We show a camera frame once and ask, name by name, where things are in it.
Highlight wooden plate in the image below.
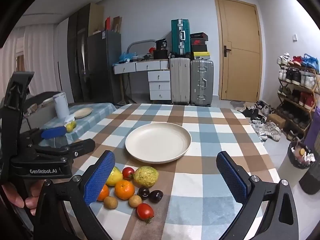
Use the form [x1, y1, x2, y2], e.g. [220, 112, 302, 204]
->
[74, 107, 93, 119]

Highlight shoe rack with shoes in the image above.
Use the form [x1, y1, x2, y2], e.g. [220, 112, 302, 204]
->
[277, 52, 320, 137]

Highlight white drawer cabinet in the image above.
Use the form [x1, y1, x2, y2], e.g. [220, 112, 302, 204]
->
[147, 70, 172, 100]

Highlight white desk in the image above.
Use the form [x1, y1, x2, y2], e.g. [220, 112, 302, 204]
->
[113, 59, 172, 100]

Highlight grey refrigerator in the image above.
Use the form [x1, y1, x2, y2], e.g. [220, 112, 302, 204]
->
[87, 30, 122, 103]

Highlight small brown longan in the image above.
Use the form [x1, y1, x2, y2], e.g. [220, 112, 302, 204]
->
[128, 194, 142, 208]
[103, 196, 118, 209]

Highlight dark red plum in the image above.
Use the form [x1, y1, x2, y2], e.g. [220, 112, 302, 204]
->
[138, 187, 150, 200]
[149, 190, 164, 204]

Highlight large red tomato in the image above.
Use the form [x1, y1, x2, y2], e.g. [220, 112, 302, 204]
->
[136, 203, 154, 224]

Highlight person's left hand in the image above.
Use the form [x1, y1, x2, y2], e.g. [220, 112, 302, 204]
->
[1, 179, 48, 217]

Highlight blue mesh bag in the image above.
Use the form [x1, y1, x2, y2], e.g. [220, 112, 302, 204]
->
[301, 54, 320, 68]

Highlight light blue checked tablecloth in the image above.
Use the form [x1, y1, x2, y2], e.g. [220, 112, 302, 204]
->
[37, 102, 117, 148]

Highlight teal suitcase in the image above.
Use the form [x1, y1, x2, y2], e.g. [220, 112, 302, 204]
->
[171, 19, 191, 57]

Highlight purple bag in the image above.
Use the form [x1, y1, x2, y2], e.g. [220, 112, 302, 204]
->
[304, 106, 320, 155]

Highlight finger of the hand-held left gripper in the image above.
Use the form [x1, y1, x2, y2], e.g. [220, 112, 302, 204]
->
[20, 126, 67, 145]
[30, 138, 96, 161]

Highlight beige suitcase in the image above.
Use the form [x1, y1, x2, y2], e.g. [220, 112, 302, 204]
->
[170, 57, 191, 105]

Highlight wooden shoe rack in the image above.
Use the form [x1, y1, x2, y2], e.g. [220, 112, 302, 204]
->
[277, 62, 320, 140]

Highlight brown cardboard pieces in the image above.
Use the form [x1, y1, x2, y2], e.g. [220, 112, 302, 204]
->
[112, 16, 123, 33]

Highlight dark wardrobe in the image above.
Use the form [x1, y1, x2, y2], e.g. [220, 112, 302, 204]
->
[67, 4, 104, 103]

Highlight blue brown checked tablecloth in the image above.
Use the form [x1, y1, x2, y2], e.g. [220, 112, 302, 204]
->
[62, 103, 282, 240]

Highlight yellow lemon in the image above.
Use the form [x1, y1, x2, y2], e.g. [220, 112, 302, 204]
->
[105, 166, 123, 187]

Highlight pile of assorted shoes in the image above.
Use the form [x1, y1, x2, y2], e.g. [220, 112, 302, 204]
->
[236, 100, 283, 142]

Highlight cream round plate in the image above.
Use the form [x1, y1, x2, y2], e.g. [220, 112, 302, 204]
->
[125, 122, 192, 165]

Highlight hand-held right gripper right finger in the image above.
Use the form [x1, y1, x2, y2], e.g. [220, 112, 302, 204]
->
[216, 151, 299, 240]

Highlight silver suitcase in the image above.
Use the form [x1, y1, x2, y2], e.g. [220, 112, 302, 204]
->
[190, 59, 214, 107]

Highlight grey curved tube frame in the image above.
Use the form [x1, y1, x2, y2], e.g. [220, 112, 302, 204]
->
[127, 39, 157, 60]

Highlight orange mandarin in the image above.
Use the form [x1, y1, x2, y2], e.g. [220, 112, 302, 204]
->
[97, 184, 110, 202]
[114, 180, 135, 200]

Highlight blue plastic bag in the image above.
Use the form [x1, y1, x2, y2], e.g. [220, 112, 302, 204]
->
[119, 51, 138, 63]

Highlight yellow shoe box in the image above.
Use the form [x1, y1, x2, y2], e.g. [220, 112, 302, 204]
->
[191, 51, 210, 60]

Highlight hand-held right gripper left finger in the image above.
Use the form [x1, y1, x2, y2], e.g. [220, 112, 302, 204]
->
[34, 150, 116, 240]

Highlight dark chair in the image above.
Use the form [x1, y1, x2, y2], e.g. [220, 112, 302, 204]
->
[22, 91, 63, 130]

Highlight wooden door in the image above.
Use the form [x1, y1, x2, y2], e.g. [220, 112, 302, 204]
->
[214, 0, 263, 103]

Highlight small red tomato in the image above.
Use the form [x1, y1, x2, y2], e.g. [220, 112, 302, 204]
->
[122, 167, 135, 180]

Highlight small cardboard box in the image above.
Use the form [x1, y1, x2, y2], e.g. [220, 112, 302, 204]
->
[267, 113, 286, 130]

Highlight black storage box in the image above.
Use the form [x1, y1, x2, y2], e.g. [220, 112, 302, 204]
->
[153, 49, 168, 60]

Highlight white curtain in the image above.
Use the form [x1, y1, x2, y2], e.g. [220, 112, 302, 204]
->
[0, 25, 59, 95]

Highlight bumpy yellow green fruit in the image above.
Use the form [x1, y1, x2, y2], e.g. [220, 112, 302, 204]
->
[133, 166, 159, 188]

